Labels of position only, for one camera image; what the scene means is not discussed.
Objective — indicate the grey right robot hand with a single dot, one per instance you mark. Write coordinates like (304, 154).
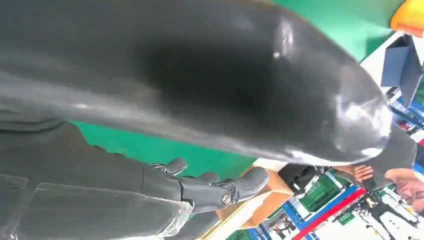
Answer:
(198, 73)

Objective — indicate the brown cardboard box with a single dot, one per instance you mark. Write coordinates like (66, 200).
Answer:
(276, 188)

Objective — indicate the black equipment case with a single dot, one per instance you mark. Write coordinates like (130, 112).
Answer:
(294, 175)

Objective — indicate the green plastic crate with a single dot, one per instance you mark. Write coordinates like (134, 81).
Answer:
(318, 195)

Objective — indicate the blue metal bar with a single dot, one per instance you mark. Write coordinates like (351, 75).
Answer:
(326, 207)

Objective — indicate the person's right hand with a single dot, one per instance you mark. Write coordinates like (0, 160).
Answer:
(363, 173)

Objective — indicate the red metal bar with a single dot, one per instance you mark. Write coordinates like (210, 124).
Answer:
(331, 213)

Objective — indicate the tablet in blue case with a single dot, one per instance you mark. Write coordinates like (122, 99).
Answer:
(399, 66)

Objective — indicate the person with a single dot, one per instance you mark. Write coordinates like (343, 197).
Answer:
(399, 152)

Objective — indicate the orange drink bottle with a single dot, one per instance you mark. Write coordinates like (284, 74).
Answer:
(410, 16)

